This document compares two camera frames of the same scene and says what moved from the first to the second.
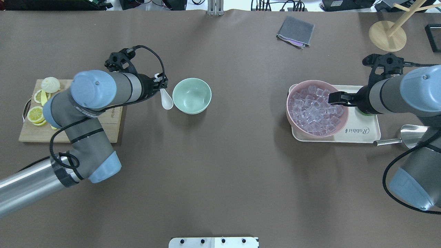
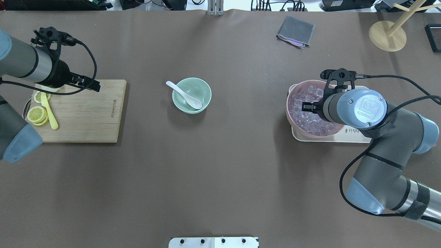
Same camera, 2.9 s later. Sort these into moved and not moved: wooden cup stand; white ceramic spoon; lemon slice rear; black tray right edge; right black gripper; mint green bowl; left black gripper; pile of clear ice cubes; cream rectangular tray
Moved: right black gripper; white ceramic spoon; left black gripper
Not moved: wooden cup stand; black tray right edge; pile of clear ice cubes; mint green bowl; lemon slice rear; cream rectangular tray
